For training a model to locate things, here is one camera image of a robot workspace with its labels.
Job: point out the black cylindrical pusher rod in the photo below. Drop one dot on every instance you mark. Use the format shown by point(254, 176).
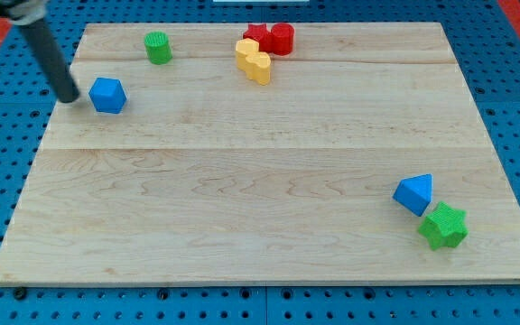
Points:
point(49, 56)

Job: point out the grey robot end mount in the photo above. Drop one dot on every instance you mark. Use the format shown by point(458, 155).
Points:
point(23, 12)

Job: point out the blue cube block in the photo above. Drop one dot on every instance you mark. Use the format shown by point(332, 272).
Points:
point(107, 95)

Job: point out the red star block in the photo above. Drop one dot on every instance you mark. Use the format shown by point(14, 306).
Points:
point(261, 34)

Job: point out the blue triangle block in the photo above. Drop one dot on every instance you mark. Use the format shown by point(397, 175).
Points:
point(415, 193)

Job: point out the green star block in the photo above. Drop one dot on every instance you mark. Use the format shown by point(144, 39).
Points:
point(444, 226)

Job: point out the green cylinder block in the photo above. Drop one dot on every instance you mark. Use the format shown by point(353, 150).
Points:
point(157, 47)

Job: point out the wooden board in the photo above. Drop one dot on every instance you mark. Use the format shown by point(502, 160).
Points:
point(206, 178)

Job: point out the yellow hexagon block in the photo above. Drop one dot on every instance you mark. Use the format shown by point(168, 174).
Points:
point(243, 48)

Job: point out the yellow heart block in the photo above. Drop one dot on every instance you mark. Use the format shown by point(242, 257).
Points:
point(258, 67)

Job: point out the red cylinder block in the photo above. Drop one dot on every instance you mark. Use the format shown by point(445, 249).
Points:
point(282, 38)

